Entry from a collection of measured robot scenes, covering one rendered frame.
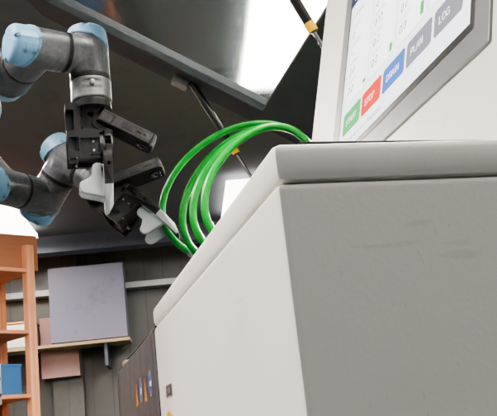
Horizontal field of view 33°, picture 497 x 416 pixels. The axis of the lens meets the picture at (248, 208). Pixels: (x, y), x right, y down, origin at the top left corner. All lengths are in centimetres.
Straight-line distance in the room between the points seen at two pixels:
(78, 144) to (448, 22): 80
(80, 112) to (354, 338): 107
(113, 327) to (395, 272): 793
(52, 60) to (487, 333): 112
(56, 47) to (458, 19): 86
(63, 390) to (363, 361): 824
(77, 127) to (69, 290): 707
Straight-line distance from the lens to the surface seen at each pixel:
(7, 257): 690
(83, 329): 851
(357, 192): 59
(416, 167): 62
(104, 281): 856
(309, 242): 57
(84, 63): 158
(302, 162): 59
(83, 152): 152
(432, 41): 94
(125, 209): 169
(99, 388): 882
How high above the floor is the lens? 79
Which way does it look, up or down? 15 degrees up
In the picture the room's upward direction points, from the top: 6 degrees counter-clockwise
